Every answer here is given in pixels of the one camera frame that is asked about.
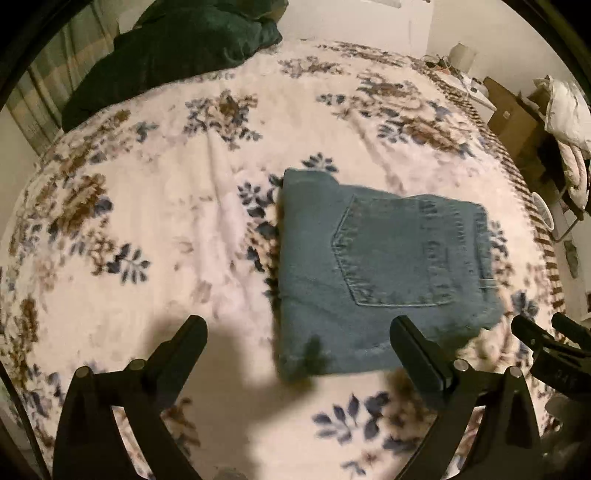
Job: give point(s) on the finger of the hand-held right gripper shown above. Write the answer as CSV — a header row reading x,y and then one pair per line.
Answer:
x,y
535,334
572,327

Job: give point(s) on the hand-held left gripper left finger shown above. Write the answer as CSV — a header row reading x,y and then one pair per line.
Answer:
x,y
178,364

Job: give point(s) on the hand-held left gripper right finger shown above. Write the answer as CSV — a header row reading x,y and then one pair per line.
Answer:
x,y
420,360

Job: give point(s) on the blue denim pants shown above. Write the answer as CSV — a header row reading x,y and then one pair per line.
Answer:
x,y
383,267

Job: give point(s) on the dark shoe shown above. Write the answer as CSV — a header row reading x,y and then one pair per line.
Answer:
x,y
572,259

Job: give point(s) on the round trash bin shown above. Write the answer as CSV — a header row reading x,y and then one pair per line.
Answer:
x,y
543,211

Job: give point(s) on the chair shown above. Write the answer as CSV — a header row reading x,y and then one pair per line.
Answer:
x,y
561,194

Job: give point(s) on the brown checkered blanket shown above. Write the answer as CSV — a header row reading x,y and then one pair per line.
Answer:
x,y
531,194

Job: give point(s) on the floral print blanket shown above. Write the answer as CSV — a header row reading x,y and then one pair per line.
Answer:
x,y
175,221

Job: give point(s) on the pink garment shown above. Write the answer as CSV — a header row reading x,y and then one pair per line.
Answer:
x,y
577,173

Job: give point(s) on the white padded jacket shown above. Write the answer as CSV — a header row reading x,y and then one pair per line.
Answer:
x,y
570,113

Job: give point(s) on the cardboard box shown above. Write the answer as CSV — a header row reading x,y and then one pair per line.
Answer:
x,y
515,115

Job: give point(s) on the white nightstand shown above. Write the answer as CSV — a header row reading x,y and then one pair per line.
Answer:
x,y
471,92

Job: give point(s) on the small table lamp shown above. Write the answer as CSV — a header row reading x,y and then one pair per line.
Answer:
x,y
464,56

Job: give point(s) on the grey-green curtain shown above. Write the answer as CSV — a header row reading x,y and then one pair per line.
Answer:
x,y
51,83

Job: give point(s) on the dark green pillows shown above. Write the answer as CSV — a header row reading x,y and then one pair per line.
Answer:
x,y
175,50

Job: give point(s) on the white bed headboard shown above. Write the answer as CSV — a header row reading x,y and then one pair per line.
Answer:
x,y
360,23

